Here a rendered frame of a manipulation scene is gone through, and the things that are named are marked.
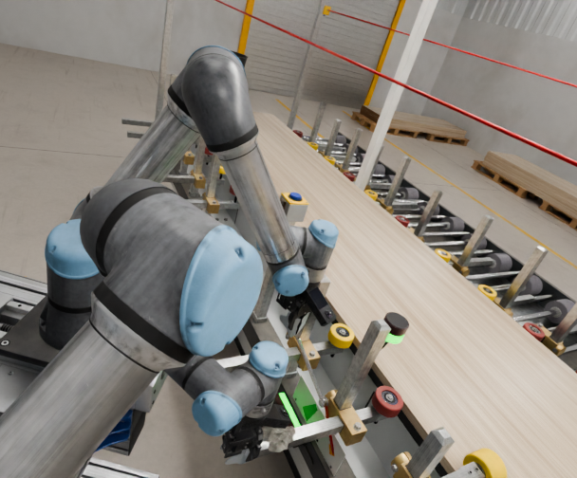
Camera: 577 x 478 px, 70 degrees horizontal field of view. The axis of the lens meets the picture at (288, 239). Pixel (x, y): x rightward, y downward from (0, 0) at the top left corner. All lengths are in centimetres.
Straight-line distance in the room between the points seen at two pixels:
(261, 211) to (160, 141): 24
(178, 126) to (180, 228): 46
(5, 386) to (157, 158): 55
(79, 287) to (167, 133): 34
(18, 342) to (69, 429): 58
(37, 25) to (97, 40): 86
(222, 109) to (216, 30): 784
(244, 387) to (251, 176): 37
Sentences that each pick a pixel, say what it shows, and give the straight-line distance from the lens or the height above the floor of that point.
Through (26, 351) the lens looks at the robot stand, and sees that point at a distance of 97.
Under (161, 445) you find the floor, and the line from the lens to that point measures 205.
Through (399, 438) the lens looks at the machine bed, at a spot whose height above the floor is 75.
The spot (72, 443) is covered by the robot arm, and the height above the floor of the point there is 138.
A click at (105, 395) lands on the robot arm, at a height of 141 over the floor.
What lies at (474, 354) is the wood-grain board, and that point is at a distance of 157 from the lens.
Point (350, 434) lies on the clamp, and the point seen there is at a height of 87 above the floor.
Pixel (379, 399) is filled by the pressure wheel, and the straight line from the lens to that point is 121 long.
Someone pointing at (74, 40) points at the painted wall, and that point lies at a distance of 831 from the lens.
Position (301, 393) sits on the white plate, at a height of 75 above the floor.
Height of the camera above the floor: 174
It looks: 29 degrees down
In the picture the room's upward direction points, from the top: 17 degrees clockwise
